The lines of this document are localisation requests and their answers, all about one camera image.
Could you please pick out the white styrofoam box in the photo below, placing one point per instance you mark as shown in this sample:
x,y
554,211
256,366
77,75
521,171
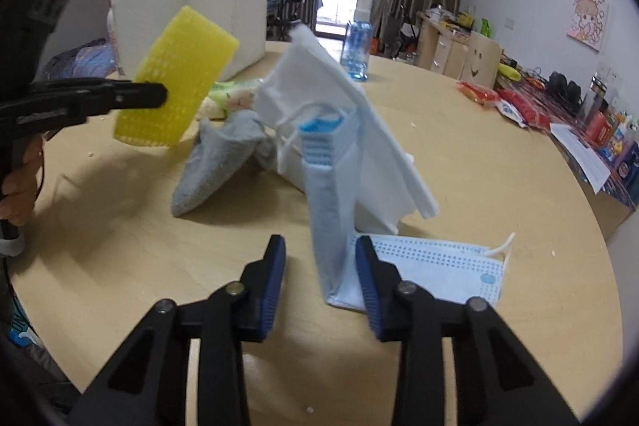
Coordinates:
x,y
138,23

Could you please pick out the yellow mesh sponge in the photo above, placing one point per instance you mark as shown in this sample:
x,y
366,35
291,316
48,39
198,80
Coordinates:
x,y
187,58

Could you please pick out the blue spray bottle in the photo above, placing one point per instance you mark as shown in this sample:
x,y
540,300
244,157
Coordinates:
x,y
355,52

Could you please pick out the white paper sheet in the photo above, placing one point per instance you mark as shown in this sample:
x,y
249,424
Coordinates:
x,y
596,171

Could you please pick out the white towel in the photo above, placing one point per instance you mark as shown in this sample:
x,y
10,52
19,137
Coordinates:
x,y
391,187

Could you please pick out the anime wall picture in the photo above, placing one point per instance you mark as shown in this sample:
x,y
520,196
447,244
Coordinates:
x,y
589,22

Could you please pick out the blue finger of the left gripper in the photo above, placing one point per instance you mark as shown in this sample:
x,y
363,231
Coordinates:
x,y
54,105

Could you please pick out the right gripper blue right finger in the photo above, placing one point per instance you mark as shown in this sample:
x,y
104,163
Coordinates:
x,y
498,381

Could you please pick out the red white snack packet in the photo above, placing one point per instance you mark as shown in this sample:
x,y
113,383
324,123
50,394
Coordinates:
x,y
520,110

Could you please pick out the floral tissue pack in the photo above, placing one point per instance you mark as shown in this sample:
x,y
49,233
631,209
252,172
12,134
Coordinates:
x,y
225,98

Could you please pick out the wooden smiley chair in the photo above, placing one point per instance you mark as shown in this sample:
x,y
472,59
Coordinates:
x,y
481,61

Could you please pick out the grey sock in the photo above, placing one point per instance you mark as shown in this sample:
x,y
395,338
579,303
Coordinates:
x,y
217,154

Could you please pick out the green bottle on desk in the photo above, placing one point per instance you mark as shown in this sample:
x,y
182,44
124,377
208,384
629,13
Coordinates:
x,y
485,29

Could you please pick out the person left hand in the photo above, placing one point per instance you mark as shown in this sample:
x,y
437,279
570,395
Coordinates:
x,y
20,188

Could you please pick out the wooden desk with drawers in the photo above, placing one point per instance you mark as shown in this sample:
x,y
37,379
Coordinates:
x,y
442,47

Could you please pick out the black folding chair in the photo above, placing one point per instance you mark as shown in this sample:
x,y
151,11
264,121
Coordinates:
x,y
281,17

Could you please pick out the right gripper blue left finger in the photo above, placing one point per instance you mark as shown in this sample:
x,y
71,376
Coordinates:
x,y
144,381

